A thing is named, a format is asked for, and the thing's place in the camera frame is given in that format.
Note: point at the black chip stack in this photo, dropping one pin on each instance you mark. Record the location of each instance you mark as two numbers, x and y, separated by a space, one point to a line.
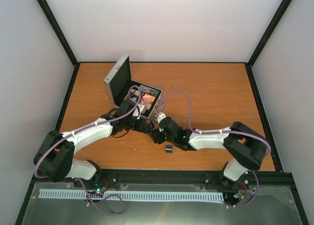
169 148

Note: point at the blue white chip stack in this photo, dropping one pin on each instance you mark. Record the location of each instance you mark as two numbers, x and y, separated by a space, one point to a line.
145 89

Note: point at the aluminium poker case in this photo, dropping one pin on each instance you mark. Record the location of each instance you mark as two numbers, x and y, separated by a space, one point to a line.
119 81

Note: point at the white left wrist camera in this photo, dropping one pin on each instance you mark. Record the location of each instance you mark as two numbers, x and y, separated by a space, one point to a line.
140 109

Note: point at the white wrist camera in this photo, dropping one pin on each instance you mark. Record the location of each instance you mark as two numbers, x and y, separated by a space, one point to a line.
140 109
160 116

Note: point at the red card deck box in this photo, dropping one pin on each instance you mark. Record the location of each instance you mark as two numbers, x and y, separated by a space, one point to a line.
148 99

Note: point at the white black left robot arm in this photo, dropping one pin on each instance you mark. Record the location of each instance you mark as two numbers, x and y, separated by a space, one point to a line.
55 158

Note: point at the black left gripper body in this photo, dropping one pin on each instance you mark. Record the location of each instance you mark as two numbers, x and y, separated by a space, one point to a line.
138 128

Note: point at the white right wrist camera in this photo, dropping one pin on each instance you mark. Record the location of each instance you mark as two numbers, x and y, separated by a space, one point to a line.
160 116

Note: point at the light blue cable duct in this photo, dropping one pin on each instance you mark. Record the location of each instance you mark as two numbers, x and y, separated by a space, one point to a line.
138 196

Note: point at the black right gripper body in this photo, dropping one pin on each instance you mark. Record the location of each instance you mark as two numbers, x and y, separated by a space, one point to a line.
156 136

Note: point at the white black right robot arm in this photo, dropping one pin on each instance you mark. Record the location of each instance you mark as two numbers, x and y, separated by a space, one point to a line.
246 146

